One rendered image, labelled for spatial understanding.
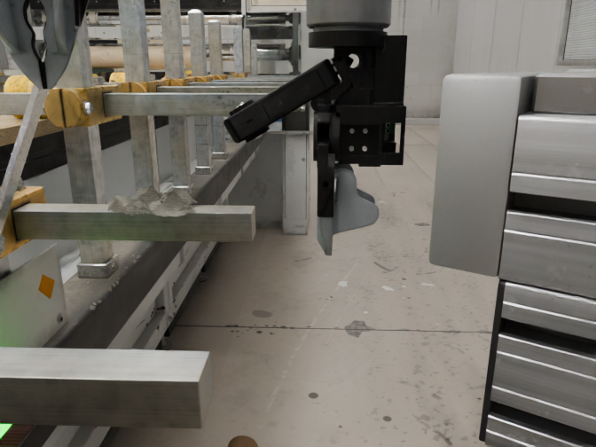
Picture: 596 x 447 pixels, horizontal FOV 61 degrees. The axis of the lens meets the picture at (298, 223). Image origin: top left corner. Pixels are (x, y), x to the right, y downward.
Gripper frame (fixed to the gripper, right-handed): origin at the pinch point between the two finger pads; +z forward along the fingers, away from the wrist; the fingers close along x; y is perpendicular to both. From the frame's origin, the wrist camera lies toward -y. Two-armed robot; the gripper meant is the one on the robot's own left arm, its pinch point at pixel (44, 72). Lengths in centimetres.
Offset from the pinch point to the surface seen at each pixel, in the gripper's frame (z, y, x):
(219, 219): 13.8, -0.4, 13.7
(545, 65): -2, -391, 411
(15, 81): 2, -62, -13
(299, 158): 51, -237, 99
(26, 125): 4.6, -3.9, -2.7
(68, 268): 37, -54, -8
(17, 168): 8.3, -3.4, -3.8
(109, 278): 29.2, -26.8, 1.2
